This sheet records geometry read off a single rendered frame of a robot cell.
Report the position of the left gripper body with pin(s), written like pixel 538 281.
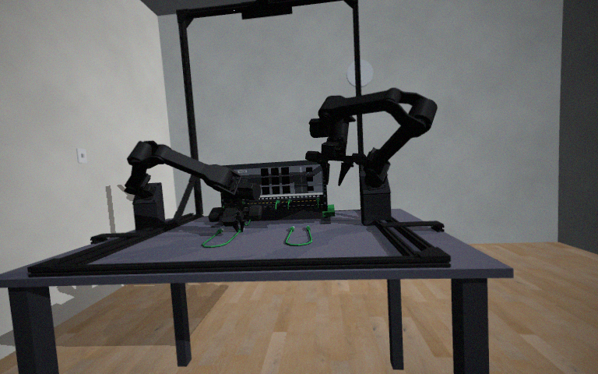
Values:
pixel 315 156

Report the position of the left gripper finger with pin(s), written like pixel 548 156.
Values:
pixel 325 168
pixel 343 171

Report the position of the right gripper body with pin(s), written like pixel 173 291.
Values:
pixel 255 212

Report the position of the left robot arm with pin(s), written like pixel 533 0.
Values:
pixel 333 120

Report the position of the black metal rack frame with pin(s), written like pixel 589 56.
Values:
pixel 277 178

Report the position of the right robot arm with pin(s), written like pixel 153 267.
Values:
pixel 146 155

